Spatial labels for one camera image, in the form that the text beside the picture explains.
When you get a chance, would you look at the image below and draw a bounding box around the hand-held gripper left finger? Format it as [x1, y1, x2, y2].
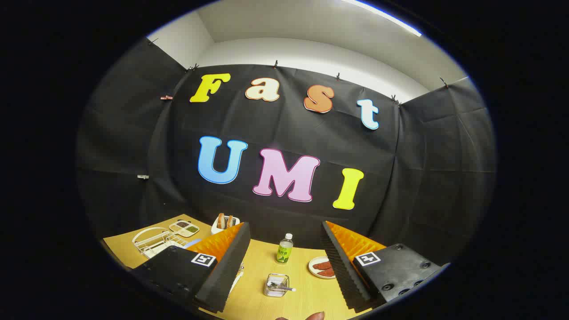
[131, 222, 251, 314]

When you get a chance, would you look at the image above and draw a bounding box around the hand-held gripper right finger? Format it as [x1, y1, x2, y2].
[321, 221, 449, 312]

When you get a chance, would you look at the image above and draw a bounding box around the metal wire basket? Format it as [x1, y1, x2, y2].
[264, 273, 290, 297]

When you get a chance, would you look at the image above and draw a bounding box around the white wire dish rack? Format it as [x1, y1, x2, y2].
[132, 227, 244, 294]

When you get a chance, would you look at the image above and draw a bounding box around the white oval plate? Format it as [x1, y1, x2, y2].
[308, 256, 337, 280]

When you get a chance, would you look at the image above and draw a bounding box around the white toaster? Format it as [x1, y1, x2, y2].
[211, 213, 241, 235]

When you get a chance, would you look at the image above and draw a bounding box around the beige divided food tray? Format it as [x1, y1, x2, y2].
[169, 220, 200, 238]

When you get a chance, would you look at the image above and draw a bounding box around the green label drink bottle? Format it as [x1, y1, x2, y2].
[276, 233, 294, 264]

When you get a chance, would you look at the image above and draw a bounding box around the black backdrop cloth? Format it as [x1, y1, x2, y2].
[76, 38, 496, 267]

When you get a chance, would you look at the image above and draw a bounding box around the row of black clips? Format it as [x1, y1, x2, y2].
[149, 38, 449, 106]

